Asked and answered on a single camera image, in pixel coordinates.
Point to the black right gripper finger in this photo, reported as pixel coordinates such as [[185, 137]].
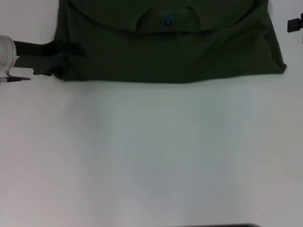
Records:
[[294, 24]]

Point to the dark green t-shirt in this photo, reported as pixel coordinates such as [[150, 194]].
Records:
[[177, 52]]

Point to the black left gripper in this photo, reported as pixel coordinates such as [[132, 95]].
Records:
[[35, 48]]

